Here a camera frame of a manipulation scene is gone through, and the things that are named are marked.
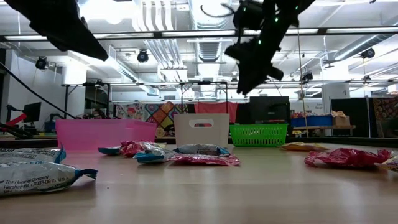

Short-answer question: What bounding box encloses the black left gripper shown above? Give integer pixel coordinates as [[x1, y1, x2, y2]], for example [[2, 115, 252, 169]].
[[34, 0, 109, 62]]

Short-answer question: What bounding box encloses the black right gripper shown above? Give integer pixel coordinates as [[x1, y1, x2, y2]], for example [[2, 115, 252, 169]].
[[225, 39, 284, 95]]

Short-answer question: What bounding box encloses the red candy packet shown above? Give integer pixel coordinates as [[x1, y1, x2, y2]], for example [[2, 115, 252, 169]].
[[303, 147, 392, 169], [167, 153, 242, 167], [119, 140, 158, 157]]

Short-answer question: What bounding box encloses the yellow purple candy packet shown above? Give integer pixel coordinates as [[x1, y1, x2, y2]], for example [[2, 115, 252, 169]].
[[374, 151, 398, 173]]

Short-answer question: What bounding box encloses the large black monitor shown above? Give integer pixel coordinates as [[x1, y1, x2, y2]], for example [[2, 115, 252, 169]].
[[249, 95, 290, 125]]

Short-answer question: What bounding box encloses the orange hanging cloth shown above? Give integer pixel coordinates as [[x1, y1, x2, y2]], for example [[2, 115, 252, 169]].
[[194, 101, 239, 124]]

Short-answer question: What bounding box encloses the black metal rack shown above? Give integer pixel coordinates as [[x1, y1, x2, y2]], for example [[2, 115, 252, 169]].
[[63, 80, 229, 121]]

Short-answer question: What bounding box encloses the green plastic basket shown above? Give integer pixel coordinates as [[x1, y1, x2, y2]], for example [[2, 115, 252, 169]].
[[229, 123, 289, 148]]

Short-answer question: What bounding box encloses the white plastic bin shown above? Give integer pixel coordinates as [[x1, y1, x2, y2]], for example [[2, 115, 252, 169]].
[[173, 113, 231, 149]]

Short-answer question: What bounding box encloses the blue storage bin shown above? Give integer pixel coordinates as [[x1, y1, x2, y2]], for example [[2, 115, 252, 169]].
[[290, 115, 333, 128]]

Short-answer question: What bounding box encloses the small black monitor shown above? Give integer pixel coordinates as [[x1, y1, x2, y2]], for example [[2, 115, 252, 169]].
[[23, 101, 42, 123]]

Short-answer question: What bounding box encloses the pink plastic tray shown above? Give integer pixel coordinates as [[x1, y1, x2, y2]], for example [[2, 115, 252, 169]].
[[55, 119, 158, 152]]

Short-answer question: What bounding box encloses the wooden bench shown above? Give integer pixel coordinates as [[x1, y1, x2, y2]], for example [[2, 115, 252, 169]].
[[292, 124, 356, 138]]

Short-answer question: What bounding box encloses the colourful patchwork quilt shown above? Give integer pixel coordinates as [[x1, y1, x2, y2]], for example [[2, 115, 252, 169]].
[[114, 101, 189, 138]]

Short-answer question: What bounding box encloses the red angled bar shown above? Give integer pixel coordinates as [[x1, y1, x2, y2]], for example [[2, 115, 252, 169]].
[[5, 113, 28, 128]]

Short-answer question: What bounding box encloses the brown cardboard box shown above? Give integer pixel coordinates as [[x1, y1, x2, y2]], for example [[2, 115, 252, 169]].
[[331, 111, 351, 127]]

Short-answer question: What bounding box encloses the black partition panel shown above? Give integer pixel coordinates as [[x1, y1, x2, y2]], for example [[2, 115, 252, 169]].
[[330, 97, 371, 138]]

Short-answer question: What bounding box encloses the brown patterned quilt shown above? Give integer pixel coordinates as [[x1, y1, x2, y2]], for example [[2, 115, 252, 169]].
[[371, 96, 398, 138]]

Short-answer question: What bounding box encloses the wide silver ventilation duct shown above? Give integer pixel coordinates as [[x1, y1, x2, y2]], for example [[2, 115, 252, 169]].
[[188, 0, 233, 63]]

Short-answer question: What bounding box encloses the thin tan hanging rope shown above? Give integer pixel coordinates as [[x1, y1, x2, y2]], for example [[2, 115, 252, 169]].
[[297, 27, 309, 138]]

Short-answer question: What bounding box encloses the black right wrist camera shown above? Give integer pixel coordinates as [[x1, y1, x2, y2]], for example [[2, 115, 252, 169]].
[[232, 0, 267, 30]]

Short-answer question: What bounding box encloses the black right camera cable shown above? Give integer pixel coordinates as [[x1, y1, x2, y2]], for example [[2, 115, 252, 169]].
[[200, 2, 237, 19]]

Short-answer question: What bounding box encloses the thin black tether cable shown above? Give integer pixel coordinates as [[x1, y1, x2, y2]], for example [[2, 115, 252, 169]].
[[0, 60, 77, 120]]

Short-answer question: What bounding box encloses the slim silver ventilation duct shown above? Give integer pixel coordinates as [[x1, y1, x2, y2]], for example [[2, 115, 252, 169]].
[[334, 32, 398, 62]]

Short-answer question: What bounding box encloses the black aluminium rig frame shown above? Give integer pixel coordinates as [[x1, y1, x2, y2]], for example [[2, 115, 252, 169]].
[[0, 26, 398, 149]]

